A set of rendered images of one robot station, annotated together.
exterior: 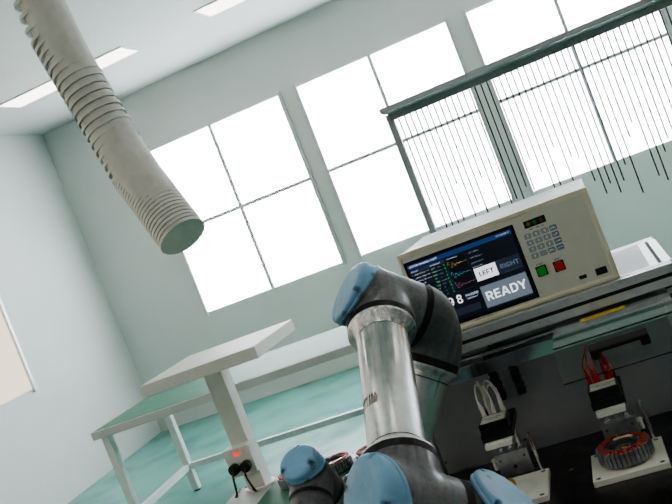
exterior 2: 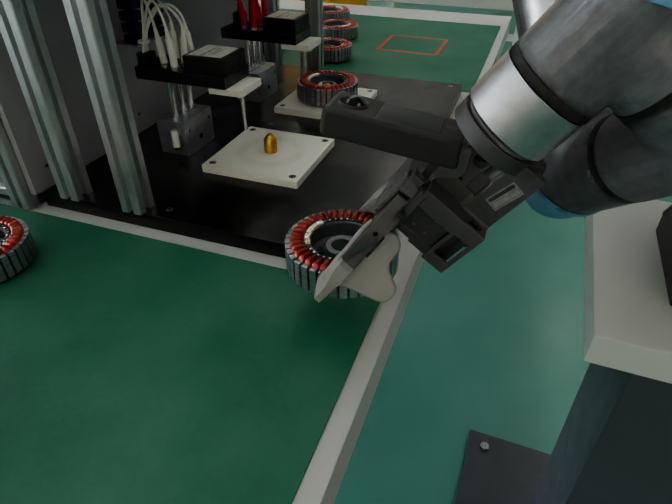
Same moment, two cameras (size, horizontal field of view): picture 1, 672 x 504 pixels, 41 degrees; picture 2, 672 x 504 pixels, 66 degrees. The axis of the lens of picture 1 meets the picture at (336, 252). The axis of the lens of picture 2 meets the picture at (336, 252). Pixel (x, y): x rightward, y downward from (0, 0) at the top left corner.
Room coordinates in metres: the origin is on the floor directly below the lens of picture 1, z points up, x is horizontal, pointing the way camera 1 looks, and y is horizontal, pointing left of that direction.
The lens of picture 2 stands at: (1.70, 0.55, 1.12)
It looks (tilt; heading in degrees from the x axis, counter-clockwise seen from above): 36 degrees down; 274
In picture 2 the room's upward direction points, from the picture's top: straight up
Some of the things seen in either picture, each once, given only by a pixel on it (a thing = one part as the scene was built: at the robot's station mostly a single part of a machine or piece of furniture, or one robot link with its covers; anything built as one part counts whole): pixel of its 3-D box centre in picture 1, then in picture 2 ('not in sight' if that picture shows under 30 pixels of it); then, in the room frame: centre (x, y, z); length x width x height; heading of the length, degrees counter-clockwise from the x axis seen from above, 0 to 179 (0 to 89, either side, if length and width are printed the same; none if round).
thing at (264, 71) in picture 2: (620, 428); (257, 80); (1.92, -0.44, 0.80); 0.08 x 0.05 x 0.06; 74
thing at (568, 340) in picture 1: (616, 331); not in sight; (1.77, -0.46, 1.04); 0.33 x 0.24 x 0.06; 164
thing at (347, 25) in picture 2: not in sight; (337, 29); (1.80, -0.97, 0.77); 0.11 x 0.11 x 0.04
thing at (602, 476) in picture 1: (629, 461); (327, 100); (1.78, -0.40, 0.78); 0.15 x 0.15 x 0.01; 74
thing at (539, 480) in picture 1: (514, 492); (271, 154); (1.85, -0.17, 0.78); 0.15 x 0.15 x 0.01; 74
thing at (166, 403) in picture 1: (286, 417); not in sight; (5.57, 0.67, 0.37); 2.10 x 0.90 x 0.75; 74
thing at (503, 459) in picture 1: (514, 458); (186, 128); (1.99, -0.21, 0.80); 0.08 x 0.05 x 0.06; 74
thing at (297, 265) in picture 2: not in sight; (342, 250); (1.72, 0.13, 0.82); 0.11 x 0.11 x 0.04
